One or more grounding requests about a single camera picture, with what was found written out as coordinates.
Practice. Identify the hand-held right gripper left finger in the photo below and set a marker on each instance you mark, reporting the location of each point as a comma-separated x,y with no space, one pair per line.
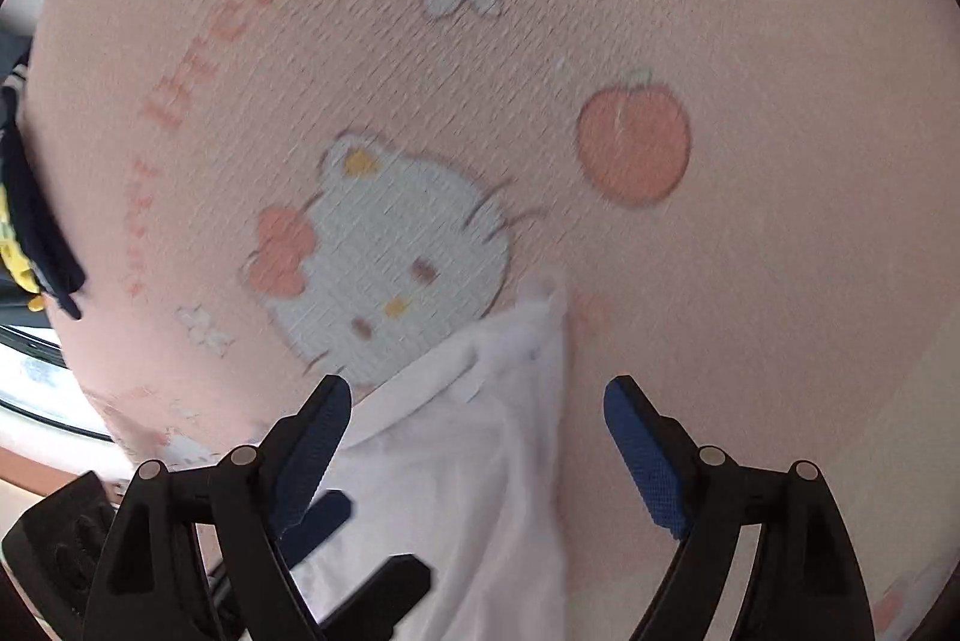
319,438

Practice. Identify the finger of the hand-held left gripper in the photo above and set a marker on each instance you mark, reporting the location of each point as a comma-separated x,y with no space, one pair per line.
326,521
382,600

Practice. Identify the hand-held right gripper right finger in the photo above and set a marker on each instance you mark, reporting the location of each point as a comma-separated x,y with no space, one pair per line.
645,461

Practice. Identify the white shirt navy trim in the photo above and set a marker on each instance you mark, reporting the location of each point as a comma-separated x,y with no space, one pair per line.
465,461

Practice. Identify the cat print blanket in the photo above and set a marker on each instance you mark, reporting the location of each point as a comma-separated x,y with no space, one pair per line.
675,273

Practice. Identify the yellow toy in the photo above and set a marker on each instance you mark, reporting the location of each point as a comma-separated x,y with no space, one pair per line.
11,251

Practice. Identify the navy striped garment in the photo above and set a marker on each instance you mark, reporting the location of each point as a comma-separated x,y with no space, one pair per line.
37,213

